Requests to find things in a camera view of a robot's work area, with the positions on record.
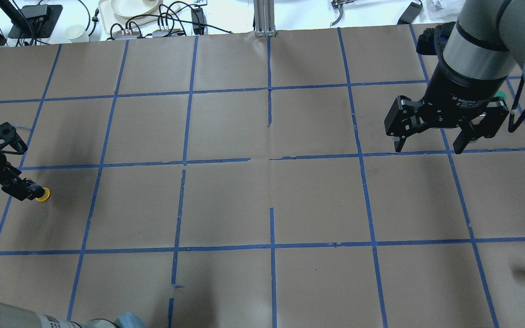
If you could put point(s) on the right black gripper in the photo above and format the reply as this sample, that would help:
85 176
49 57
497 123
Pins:
456 89

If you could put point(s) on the yellow push button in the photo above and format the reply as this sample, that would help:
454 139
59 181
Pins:
37 192

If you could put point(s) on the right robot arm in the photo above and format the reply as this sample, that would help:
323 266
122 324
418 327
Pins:
475 54

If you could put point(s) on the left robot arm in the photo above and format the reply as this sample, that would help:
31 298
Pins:
16 317

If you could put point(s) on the green push button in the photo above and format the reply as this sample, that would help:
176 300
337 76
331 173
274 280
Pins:
501 94

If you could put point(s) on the black stand base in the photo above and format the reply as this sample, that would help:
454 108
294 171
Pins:
41 19

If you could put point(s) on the black power adapter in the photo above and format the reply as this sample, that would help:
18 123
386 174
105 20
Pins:
410 13

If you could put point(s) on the white paper cup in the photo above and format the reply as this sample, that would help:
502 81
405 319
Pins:
77 34

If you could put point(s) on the beige tray with plate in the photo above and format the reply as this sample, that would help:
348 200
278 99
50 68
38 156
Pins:
119 11

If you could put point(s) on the white power strip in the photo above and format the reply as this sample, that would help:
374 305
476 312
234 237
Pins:
167 33

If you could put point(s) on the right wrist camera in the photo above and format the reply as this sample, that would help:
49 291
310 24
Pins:
433 40

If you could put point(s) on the aluminium frame post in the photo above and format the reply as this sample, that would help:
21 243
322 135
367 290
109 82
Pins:
264 18

